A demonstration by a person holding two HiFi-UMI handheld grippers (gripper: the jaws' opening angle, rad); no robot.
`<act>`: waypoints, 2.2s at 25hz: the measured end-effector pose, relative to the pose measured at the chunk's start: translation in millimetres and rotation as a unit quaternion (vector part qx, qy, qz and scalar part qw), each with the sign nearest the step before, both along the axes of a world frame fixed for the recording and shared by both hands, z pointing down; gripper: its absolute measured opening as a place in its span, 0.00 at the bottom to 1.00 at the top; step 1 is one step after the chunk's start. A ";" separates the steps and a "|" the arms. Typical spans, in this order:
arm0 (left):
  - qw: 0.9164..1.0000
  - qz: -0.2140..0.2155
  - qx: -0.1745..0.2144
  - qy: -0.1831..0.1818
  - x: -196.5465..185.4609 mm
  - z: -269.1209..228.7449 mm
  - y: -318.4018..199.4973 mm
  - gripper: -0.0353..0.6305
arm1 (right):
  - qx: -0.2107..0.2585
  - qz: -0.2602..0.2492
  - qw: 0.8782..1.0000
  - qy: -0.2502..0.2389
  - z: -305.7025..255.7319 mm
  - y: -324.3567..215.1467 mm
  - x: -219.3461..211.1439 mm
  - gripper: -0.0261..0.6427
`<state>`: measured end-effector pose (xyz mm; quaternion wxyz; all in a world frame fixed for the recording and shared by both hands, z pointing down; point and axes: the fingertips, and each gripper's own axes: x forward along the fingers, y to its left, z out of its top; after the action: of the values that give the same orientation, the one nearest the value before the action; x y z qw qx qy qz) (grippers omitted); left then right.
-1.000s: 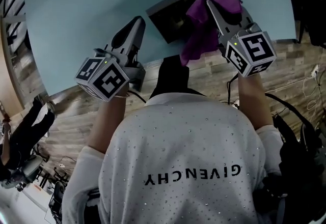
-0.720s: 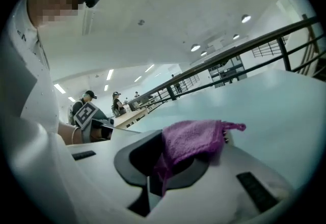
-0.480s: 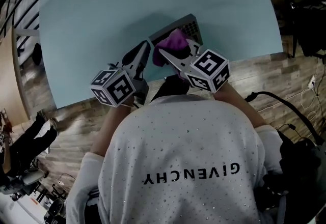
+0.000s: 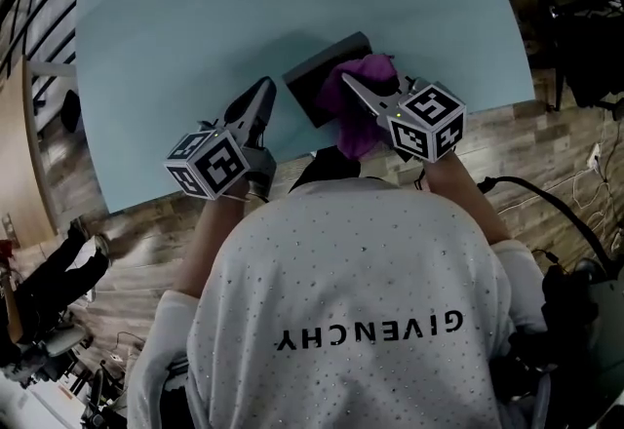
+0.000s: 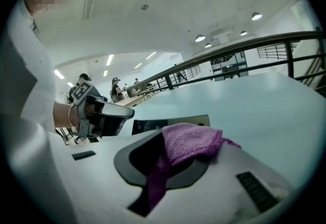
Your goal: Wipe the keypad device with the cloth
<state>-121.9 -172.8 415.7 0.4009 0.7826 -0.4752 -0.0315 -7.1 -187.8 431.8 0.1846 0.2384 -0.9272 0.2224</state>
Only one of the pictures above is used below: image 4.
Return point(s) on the person's black trousers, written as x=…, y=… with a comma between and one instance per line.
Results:
x=326, y=168

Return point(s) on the person's right forearm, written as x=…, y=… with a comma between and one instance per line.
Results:
x=463, y=198

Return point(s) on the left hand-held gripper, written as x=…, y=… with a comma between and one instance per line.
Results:
x=214, y=164

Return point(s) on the black worn bag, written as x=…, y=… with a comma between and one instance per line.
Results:
x=565, y=300

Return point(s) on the white studded t-shirt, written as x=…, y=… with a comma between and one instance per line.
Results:
x=341, y=271

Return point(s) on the purple cloth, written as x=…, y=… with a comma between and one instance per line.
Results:
x=361, y=134

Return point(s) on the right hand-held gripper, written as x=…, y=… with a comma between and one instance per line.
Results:
x=429, y=125

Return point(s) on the black trash bin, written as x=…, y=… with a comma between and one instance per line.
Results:
x=70, y=110

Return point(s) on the white power strip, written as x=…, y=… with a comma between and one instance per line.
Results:
x=595, y=158

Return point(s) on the person's left forearm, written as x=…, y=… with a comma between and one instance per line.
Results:
x=209, y=242

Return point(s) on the wooden table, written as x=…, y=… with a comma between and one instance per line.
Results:
x=19, y=149

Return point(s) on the grey box with black knobs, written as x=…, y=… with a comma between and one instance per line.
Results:
x=307, y=90

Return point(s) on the black office chair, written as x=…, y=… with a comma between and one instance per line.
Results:
x=590, y=66

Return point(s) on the light blue table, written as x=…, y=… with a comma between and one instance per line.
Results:
x=170, y=51

